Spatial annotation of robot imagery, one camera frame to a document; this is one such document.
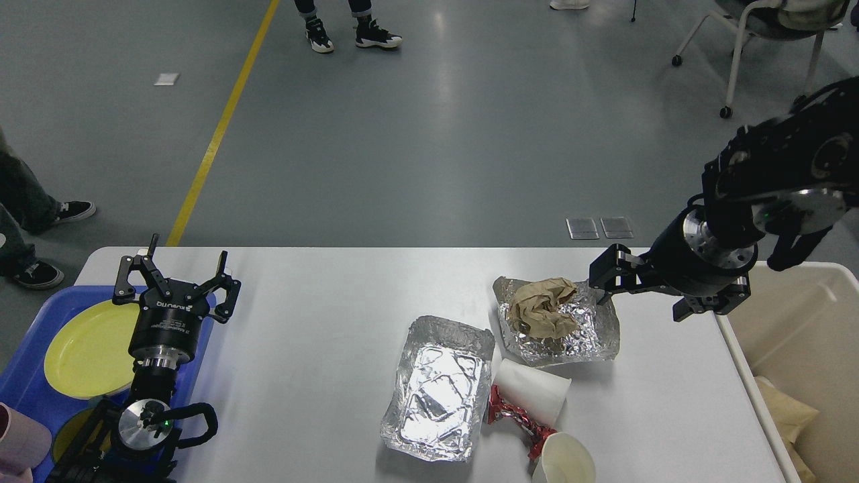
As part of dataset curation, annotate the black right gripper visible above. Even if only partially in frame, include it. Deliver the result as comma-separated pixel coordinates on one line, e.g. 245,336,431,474
589,206,758,322

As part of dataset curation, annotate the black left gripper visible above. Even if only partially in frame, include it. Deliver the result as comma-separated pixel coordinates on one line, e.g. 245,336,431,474
111,233,242,366

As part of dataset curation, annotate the foil sheet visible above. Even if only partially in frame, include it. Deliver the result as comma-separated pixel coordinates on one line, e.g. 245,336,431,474
492,277,620,368

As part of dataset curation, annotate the yellow plastic plate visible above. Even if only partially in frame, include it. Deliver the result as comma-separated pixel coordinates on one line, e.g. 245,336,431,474
44,301,139,400

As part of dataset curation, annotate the brown paper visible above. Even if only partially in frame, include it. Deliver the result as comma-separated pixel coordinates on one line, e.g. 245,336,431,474
507,278,579,339

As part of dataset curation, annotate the brown paper bag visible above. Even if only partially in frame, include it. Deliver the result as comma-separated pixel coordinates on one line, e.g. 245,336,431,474
754,376,820,482

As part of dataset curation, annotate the pink mug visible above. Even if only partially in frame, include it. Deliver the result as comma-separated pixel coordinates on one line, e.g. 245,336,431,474
1,403,52,482

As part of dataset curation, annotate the aluminium foil tray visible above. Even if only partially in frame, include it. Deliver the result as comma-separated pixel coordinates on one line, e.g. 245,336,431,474
380,315,496,462

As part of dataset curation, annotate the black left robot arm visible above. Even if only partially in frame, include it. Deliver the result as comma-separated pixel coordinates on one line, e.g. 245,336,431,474
46,233,242,482

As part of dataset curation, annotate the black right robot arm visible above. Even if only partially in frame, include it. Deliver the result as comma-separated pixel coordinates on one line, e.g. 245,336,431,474
588,77,858,322

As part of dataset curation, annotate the right floor metal plate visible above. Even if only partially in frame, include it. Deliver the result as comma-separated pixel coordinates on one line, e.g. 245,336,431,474
599,217,635,239

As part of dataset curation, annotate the floor metal plate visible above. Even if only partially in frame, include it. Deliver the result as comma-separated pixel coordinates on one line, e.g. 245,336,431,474
566,217,601,241
599,217,635,239

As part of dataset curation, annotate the left floor metal plate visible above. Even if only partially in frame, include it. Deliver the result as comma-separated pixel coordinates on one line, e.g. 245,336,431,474
566,217,601,241

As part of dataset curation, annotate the beige plastic bin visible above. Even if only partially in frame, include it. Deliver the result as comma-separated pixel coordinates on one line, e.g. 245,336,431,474
717,261,858,482

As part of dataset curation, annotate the lying white paper cup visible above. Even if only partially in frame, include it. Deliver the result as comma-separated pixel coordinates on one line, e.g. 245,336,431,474
494,360,572,426

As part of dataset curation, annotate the blue plastic tray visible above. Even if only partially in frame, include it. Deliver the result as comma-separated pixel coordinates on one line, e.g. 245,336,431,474
1,286,174,482

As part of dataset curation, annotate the red snack wrapper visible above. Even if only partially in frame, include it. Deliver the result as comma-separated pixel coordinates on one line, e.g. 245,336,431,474
486,384,556,462

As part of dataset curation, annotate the upright white paper cup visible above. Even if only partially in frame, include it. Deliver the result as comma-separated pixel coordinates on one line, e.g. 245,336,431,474
531,432,597,482

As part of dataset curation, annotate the white floor label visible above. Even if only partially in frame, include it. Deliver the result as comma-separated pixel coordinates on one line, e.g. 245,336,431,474
153,72,181,87

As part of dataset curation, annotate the white rolling chair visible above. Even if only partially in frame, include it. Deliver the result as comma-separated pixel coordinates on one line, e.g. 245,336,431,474
671,1,850,119

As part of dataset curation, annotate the person in black coat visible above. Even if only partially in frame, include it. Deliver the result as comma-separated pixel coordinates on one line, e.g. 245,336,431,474
293,0,404,54

